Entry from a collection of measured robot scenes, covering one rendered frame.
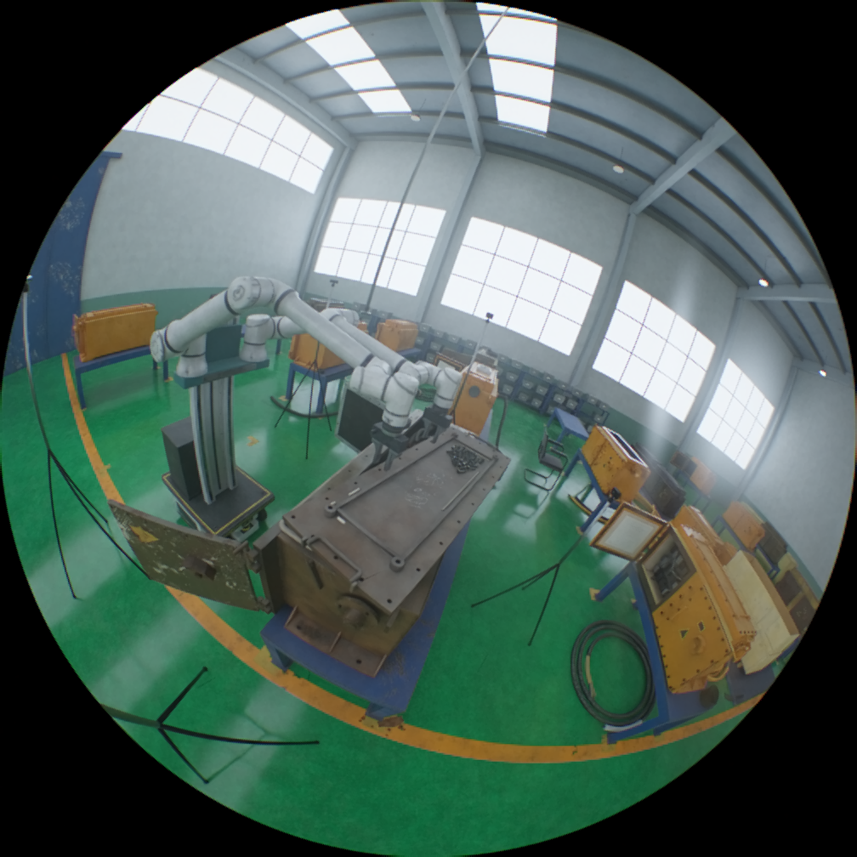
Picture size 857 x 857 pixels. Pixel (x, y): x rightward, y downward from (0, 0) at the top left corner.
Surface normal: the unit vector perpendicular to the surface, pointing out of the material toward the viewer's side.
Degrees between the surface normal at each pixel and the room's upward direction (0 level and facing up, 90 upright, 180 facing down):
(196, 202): 90
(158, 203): 90
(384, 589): 0
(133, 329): 90
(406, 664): 0
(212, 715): 0
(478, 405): 90
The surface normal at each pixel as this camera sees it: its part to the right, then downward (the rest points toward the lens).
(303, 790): 0.31, -0.86
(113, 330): 0.90, 0.40
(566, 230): -0.27, 0.34
